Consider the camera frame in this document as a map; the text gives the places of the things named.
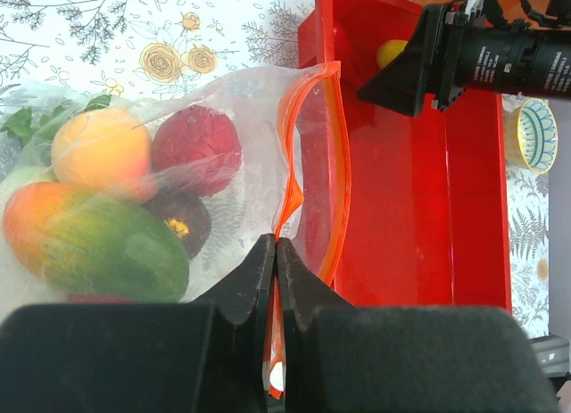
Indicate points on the dark purple fruit toy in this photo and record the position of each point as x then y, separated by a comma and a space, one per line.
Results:
185, 215

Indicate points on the aluminium frame rail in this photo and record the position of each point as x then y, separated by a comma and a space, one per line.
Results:
553, 354

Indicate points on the red plastic tray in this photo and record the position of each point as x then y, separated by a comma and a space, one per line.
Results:
428, 218

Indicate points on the small patterned bowl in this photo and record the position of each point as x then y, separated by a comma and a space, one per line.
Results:
531, 136

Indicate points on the red chili pepper toy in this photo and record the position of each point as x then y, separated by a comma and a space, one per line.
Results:
344, 51

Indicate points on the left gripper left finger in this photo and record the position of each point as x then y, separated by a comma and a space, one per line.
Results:
201, 356

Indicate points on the yellow corn toy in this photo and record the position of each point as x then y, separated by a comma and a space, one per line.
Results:
388, 51

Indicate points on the orange fruit toy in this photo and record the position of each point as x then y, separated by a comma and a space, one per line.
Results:
101, 148

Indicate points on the red apple toy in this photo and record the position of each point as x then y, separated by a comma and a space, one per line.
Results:
77, 298

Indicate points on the green orange mango toy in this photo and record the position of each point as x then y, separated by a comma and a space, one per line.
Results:
81, 242

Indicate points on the red pomegranate toy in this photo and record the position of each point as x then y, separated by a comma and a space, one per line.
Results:
199, 150

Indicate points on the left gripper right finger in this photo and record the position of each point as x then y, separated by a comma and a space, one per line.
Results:
341, 358

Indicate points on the clear zip top bag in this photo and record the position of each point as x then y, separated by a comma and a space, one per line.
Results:
294, 180

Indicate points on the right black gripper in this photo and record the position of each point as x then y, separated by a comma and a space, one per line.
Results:
469, 44

